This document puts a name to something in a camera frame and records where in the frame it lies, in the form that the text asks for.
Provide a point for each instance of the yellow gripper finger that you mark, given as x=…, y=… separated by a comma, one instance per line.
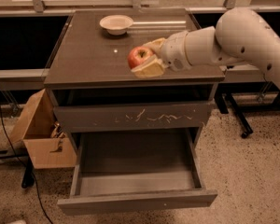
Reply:
x=155, y=45
x=152, y=67

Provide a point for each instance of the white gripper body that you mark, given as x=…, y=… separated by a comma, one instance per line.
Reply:
x=174, y=51

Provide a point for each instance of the red apple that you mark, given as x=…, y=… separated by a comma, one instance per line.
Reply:
x=138, y=55

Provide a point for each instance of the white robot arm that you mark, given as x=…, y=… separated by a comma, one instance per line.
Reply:
x=240, y=36

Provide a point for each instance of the closed grey top drawer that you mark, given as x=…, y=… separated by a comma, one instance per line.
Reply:
x=105, y=118

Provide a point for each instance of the grey drawer cabinet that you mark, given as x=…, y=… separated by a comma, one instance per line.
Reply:
x=90, y=67

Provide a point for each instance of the open grey middle drawer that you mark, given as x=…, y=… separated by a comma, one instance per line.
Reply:
x=135, y=171

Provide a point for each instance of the white bowl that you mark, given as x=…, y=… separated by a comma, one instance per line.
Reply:
x=116, y=24

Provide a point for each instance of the black table leg with caster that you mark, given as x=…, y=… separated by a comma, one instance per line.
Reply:
x=221, y=98

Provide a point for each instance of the cardboard box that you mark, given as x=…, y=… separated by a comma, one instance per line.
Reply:
x=37, y=130

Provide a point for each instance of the black stand foot left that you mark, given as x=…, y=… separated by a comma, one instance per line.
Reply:
x=28, y=177

